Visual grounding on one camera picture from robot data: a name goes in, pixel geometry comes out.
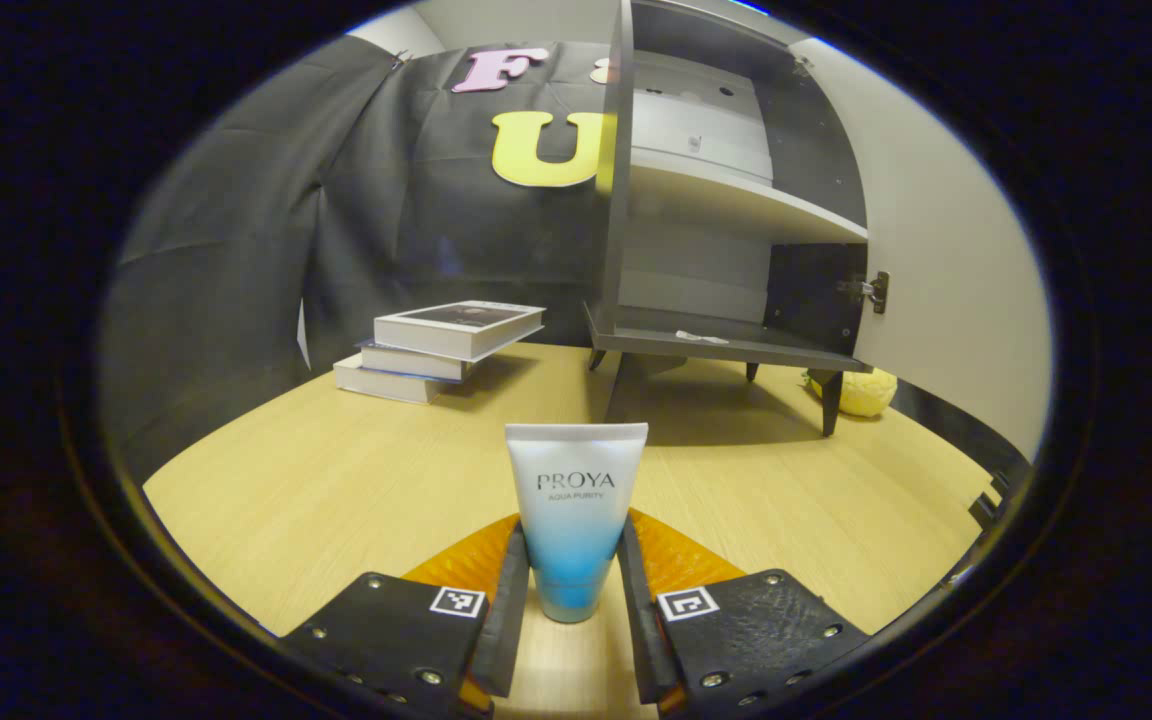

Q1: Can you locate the plain white book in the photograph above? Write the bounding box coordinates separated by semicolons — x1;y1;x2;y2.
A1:
333;352;447;405

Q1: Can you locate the white blue bottle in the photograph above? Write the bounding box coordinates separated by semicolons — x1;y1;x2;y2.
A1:
505;422;649;623

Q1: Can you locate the yellow round sponge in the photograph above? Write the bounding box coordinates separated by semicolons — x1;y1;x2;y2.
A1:
804;367;899;419

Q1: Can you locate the blue cover book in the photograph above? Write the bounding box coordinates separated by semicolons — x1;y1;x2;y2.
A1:
356;338;477;383

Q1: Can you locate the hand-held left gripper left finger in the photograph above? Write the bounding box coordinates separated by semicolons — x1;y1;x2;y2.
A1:
281;513;532;719

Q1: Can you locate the dark grey cabinet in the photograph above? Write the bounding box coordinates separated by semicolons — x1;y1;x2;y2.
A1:
584;0;892;438

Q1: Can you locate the grey cabinet shelf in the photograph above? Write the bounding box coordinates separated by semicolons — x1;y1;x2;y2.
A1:
629;148;869;244

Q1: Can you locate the black backdrop cloth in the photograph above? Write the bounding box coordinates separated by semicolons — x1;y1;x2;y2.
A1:
101;35;627;481

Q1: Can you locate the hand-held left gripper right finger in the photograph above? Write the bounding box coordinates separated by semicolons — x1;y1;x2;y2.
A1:
618;508;872;716

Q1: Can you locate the metal cabinet hinge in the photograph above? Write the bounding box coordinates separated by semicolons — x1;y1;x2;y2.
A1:
836;270;891;315

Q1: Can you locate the white book dark cover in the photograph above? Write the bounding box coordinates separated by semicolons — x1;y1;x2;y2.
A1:
374;300;547;361

